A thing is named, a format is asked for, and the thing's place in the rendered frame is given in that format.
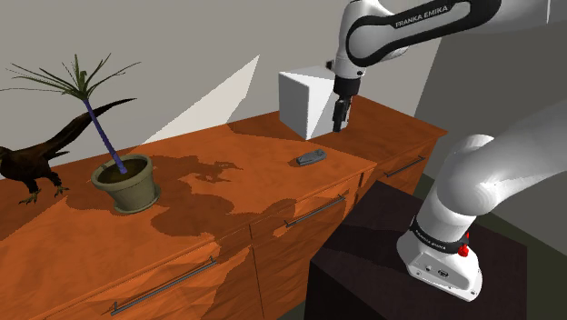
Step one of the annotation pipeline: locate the white box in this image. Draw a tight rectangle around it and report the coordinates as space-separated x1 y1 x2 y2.
277 65 352 141

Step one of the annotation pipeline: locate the orange wooden chest of drawers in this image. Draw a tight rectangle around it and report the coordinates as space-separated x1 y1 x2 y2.
0 122 378 320
227 95 449 199

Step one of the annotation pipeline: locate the grey remote control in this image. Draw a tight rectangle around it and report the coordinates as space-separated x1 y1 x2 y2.
294 148 328 167

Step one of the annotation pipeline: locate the dark robot stand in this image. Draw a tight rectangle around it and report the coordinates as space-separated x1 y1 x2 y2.
304 179 529 320

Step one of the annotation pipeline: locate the potted plant with blue stem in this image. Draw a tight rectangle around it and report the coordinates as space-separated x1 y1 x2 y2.
0 53 162 215

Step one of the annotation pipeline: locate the dark brown bird figure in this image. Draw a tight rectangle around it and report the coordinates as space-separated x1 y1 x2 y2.
0 97 138 206

